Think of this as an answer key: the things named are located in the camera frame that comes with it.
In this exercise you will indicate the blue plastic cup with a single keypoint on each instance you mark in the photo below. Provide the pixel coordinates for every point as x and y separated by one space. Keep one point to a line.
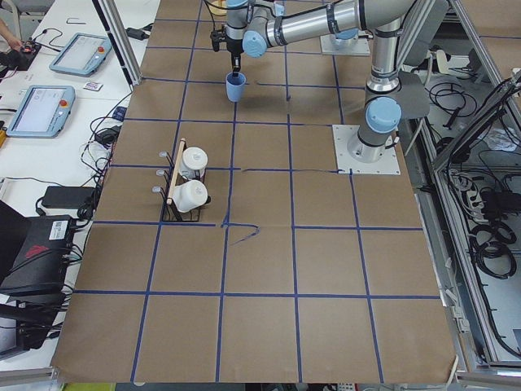
235 83

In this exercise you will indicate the white mug upper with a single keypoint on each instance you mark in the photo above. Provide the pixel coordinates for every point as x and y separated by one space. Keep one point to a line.
194 162

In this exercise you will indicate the white mug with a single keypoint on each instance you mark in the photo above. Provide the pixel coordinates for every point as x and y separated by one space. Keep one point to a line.
190 195
194 162

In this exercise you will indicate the white mug lower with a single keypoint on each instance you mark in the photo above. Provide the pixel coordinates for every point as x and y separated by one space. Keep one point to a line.
190 195

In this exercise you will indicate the teach pendant upper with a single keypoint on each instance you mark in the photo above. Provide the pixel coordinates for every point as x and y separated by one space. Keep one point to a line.
82 56

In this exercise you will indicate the teach pendant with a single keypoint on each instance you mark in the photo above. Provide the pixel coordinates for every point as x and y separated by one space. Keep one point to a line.
82 56
42 112

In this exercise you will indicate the teach pendant lower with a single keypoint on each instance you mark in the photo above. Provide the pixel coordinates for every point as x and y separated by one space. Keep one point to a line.
42 112

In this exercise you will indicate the black power adapter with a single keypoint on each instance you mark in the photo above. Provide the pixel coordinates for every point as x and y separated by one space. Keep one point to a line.
67 197

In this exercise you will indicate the black computer box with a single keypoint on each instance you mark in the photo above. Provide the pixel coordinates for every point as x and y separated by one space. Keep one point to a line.
33 251

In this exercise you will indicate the aluminium frame post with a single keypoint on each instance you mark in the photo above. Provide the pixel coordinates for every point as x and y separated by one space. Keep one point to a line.
113 26

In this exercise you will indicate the black wire mug rack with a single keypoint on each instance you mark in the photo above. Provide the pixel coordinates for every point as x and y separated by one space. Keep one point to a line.
172 178

